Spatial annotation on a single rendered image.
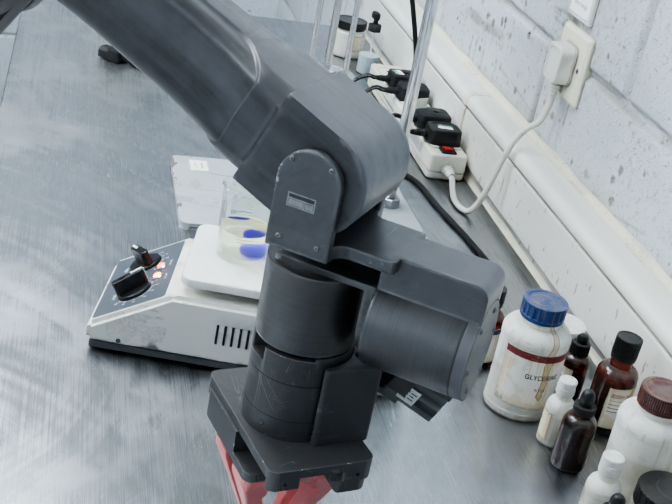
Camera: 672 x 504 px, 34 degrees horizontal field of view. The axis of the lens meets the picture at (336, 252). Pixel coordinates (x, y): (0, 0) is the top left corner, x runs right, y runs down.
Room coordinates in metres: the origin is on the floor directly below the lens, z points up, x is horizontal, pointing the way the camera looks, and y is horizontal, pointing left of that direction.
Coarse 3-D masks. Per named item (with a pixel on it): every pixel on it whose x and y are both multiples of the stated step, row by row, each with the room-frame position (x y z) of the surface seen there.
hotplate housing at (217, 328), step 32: (192, 288) 0.88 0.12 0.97; (96, 320) 0.86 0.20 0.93; (128, 320) 0.86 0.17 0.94; (160, 320) 0.86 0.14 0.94; (192, 320) 0.86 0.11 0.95; (224, 320) 0.86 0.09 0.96; (128, 352) 0.86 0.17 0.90; (160, 352) 0.86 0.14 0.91; (192, 352) 0.86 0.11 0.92; (224, 352) 0.86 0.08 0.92
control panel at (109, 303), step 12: (156, 252) 0.97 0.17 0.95; (168, 252) 0.96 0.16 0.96; (180, 252) 0.95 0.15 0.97; (120, 264) 0.97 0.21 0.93; (168, 264) 0.93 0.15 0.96; (120, 276) 0.94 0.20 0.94; (168, 276) 0.90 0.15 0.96; (108, 288) 0.92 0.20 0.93; (156, 288) 0.89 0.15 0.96; (108, 300) 0.89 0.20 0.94; (120, 300) 0.88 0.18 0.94; (132, 300) 0.87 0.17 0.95; (144, 300) 0.87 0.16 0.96; (96, 312) 0.87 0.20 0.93; (108, 312) 0.86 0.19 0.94
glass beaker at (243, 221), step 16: (224, 192) 0.92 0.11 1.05; (240, 192) 0.95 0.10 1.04; (224, 208) 0.92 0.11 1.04; (240, 208) 0.91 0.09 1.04; (256, 208) 0.91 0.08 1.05; (224, 224) 0.92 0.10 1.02; (240, 224) 0.91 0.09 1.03; (256, 224) 0.91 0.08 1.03; (224, 240) 0.91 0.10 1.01; (240, 240) 0.91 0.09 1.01; (256, 240) 0.91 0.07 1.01; (224, 256) 0.91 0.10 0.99; (240, 256) 0.91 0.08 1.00; (256, 256) 0.91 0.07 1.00
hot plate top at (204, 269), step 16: (208, 224) 0.98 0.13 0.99; (208, 240) 0.95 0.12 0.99; (192, 256) 0.91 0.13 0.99; (208, 256) 0.91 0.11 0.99; (192, 272) 0.88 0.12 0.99; (208, 272) 0.88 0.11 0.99; (224, 272) 0.89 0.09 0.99; (240, 272) 0.90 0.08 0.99; (256, 272) 0.90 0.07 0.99; (208, 288) 0.86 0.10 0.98; (224, 288) 0.87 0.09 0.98; (240, 288) 0.87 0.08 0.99; (256, 288) 0.87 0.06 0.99
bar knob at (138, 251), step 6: (132, 246) 0.96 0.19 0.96; (138, 246) 0.96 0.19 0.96; (132, 252) 0.95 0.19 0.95; (138, 252) 0.94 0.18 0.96; (144, 252) 0.94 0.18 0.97; (138, 258) 0.95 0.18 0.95; (144, 258) 0.94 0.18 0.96; (150, 258) 0.94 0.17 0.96; (156, 258) 0.95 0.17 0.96; (132, 264) 0.95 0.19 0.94; (138, 264) 0.95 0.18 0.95; (144, 264) 0.94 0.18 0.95; (150, 264) 0.94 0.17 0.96; (156, 264) 0.94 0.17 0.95; (132, 270) 0.94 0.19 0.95
